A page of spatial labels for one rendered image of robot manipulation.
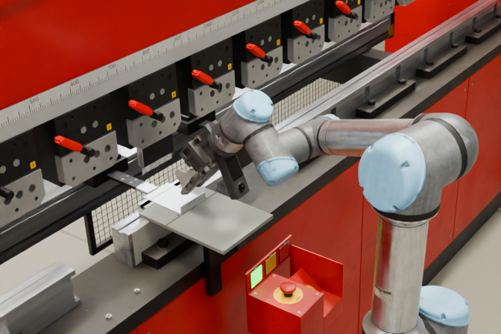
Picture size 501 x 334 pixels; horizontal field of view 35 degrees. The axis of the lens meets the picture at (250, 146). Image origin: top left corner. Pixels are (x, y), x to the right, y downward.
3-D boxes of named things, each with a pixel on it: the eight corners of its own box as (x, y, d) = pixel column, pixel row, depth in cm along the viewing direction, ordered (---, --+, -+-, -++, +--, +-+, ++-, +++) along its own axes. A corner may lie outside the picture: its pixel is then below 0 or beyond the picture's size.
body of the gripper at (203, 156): (199, 142, 186) (222, 115, 178) (221, 171, 185) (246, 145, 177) (176, 156, 181) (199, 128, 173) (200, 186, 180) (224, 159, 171)
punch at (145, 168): (145, 176, 189) (141, 140, 184) (139, 173, 190) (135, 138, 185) (174, 159, 195) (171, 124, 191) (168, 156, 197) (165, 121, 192)
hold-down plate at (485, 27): (478, 45, 310) (479, 37, 309) (464, 42, 313) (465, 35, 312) (509, 23, 330) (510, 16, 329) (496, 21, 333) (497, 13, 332)
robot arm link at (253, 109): (256, 124, 160) (235, 89, 162) (231, 151, 168) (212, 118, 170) (284, 115, 165) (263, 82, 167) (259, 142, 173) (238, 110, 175)
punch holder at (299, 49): (294, 66, 220) (293, 9, 212) (269, 60, 224) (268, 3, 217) (324, 50, 230) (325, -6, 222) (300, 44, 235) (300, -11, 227)
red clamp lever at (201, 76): (200, 70, 182) (224, 84, 190) (187, 65, 185) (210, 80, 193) (197, 77, 182) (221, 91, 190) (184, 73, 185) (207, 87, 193)
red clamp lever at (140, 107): (138, 101, 169) (165, 115, 177) (124, 96, 171) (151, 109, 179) (134, 108, 169) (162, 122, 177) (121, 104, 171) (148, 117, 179)
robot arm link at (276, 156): (319, 158, 164) (291, 114, 167) (277, 177, 158) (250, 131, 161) (303, 175, 171) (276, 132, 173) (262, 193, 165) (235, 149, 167)
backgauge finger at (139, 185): (136, 207, 194) (134, 189, 192) (66, 176, 209) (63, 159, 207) (170, 186, 203) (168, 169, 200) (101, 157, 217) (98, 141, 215)
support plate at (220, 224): (224, 255, 175) (223, 251, 175) (139, 216, 190) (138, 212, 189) (273, 218, 187) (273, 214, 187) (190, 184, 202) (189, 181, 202)
